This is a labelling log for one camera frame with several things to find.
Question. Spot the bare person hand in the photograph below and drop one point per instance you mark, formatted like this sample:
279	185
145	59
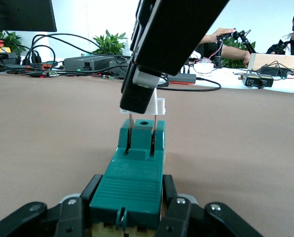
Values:
223	31

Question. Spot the white power strip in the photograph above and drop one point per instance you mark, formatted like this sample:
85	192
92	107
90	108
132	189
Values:
203	67

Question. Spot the black power supply box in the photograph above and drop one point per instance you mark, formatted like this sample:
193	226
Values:
95	63

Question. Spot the grey hub box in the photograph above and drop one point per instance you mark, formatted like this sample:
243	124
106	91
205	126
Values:
181	79

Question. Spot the light wooden box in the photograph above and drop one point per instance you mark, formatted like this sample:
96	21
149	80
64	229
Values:
272	61

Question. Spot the person in black shirt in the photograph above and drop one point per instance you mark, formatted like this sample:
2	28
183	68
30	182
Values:
206	49

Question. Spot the black computer monitor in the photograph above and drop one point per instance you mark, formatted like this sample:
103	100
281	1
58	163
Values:
21	14

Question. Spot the black power adapter brick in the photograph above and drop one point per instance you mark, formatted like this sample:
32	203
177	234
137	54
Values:
251	80
266	81

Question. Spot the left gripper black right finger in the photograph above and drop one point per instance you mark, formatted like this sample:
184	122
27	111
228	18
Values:
181	217

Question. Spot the green leafy plant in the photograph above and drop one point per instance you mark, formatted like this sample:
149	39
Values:
110	43
11	39
251	47

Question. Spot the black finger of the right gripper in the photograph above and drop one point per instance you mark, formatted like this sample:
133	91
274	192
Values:
176	32
133	37

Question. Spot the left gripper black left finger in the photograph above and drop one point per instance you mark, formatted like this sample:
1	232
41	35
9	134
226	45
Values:
70	217

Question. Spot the bare person forearm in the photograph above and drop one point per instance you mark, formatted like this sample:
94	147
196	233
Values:
208	39
235	54

